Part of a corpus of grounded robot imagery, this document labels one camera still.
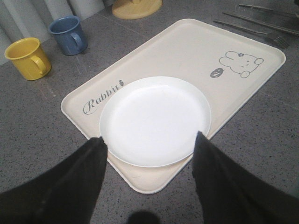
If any white round plate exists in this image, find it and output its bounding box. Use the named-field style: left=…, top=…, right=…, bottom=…
left=100, top=77, right=212, bottom=168

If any wooden mug tree stand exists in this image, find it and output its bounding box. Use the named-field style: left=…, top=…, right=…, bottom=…
left=112, top=0, right=163, bottom=20

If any silver fork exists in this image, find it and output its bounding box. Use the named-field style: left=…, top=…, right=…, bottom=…
left=213, top=20, right=290, bottom=49

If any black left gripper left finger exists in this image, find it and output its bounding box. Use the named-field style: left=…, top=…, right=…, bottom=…
left=0, top=138, right=107, bottom=224

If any grey curtain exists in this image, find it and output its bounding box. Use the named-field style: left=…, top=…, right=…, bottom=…
left=0, top=0, right=114, bottom=64

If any yellow mug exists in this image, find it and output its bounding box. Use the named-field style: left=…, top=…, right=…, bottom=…
left=5, top=37, right=51, bottom=81

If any blue mug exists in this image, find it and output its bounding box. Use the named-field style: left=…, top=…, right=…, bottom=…
left=48, top=15, right=88, bottom=56

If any cream rabbit serving tray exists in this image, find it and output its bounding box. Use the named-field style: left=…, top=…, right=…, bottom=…
left=61, top=19, right=285, bottom=194

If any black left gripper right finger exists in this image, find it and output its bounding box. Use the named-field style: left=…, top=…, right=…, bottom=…
left=192, top=132, right=299, bottom=224

